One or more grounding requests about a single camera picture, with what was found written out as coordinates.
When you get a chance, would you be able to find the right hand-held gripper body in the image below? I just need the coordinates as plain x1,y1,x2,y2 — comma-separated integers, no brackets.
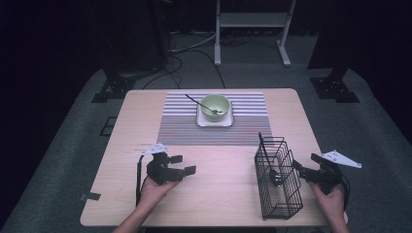
302,149,363,196

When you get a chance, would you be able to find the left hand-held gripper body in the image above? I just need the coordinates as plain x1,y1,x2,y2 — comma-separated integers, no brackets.
141,143,187,186

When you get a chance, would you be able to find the black wire basket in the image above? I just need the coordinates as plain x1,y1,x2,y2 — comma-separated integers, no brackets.
254,135,304,221

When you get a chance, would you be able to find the dark metal spoon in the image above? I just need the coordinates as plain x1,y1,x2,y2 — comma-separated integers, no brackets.
257,131,284,187
185,93,224,117

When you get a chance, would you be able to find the light green bowl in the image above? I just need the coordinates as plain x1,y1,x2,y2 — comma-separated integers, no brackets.
199,93,231,123

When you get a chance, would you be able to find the person's left hand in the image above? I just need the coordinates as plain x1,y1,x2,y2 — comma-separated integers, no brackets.
138,177,182,212

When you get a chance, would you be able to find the person's right hand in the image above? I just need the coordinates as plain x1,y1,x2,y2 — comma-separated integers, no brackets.
307,182,346,219

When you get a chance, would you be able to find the striped placemat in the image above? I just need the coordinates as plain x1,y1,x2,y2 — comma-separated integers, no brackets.
155,91,273,147

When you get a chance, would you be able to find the white square plate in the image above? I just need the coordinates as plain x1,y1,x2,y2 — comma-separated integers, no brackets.
195,100,234,128

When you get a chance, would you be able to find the black stand base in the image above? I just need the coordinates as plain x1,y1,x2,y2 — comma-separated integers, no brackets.
90,66,137,104
309,66,361,104

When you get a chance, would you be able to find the dark tape strip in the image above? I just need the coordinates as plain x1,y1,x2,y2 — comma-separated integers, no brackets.
79,191,102,203

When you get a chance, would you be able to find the white metal stand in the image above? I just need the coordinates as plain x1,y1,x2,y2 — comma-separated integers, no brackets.
214,0,297,68

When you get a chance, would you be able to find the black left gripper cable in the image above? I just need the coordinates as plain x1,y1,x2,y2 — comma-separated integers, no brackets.
135,154,154,207

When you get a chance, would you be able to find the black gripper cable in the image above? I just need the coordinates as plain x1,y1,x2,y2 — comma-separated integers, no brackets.
135,154,154,207
339,173,352,210

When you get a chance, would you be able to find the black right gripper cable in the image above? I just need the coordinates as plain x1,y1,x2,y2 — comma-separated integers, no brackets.
339,173,352,210

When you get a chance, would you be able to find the black floor cable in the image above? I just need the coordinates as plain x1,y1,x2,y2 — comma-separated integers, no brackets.
142,49,226,90

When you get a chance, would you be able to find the grey floor cable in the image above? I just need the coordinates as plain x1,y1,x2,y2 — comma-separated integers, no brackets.
168,31,218,54

